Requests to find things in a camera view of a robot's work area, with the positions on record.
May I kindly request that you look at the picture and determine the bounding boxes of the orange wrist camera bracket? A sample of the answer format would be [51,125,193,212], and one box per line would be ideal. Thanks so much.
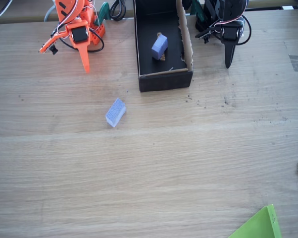
[39,31,68,56]

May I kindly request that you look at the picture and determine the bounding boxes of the purple foam block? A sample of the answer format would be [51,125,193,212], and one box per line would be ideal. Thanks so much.
[151,34,168,60]
[105,97,127,128]

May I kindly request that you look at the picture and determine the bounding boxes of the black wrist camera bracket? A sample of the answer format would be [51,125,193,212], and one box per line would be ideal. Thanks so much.
[195,26,223,44]

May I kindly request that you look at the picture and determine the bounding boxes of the grey cable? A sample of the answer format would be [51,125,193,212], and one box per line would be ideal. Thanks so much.
[44,3,56,22]

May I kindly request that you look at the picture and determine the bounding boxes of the red white black servo wires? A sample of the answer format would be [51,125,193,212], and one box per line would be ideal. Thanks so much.
[51,0,99,37]
[208,17,246,34]

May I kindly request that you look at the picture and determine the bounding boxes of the thin dark cable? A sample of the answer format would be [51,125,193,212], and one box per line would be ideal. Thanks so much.
[0,0,13,24]

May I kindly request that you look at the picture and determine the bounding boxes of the black cardboard box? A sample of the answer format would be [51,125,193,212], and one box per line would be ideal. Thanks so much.
[133,0,195,93]

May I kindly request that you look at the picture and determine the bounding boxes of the black coiled power cable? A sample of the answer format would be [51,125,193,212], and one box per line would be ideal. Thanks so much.
[109,0,128,22]

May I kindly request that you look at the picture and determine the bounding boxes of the green table clamp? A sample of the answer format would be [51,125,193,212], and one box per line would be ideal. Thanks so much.
[94,1,110,26]
[190,0,204,24]

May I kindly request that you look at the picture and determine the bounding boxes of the lime green sheet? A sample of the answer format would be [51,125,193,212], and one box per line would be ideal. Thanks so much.
[228,203,283,238]

